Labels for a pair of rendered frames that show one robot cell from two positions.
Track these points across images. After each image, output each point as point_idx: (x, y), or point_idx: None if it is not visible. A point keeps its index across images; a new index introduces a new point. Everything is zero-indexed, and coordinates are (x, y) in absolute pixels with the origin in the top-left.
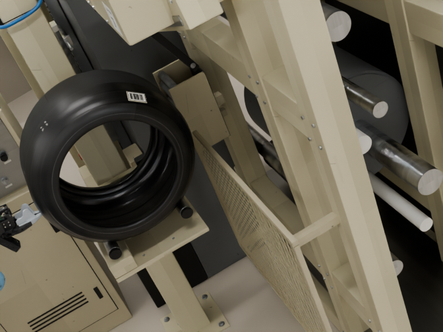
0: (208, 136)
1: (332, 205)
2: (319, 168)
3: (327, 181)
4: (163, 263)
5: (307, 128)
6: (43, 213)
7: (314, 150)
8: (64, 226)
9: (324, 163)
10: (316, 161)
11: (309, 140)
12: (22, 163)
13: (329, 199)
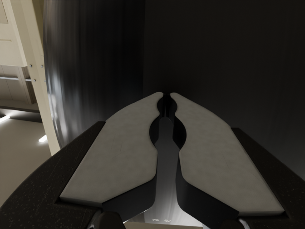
0: None
1: (29, 7)
2: (38, 42)
3: (30, 35)
4: None
5: (43, 73)
6: (69, 138)
7: (40, 57)
8: (44, 50)
9: (31, 52)
10: (40, 48)
11: (41, 66)
12: (201, 223)
13: (32, 12)
